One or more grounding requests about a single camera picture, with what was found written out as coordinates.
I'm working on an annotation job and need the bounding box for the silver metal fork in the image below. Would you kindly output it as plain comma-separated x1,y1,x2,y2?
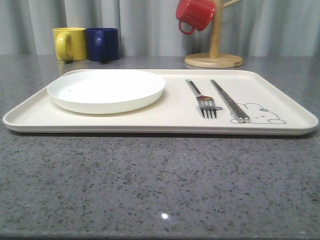
185,79,217,120

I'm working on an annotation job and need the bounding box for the white round plate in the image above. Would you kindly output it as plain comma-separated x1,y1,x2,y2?
47,69,166,115

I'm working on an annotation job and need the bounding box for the wooden mug tree stand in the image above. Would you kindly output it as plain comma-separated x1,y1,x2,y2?
184,0,244,69

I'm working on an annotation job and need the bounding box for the dark blue mug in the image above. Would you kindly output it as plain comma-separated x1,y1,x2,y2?
84,27,120,62

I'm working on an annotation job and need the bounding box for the red ribbed mug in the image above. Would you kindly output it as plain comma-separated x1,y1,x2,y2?
175,0,216,35

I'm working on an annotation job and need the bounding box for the yellow mug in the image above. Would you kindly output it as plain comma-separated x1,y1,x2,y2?
52,27,88,62

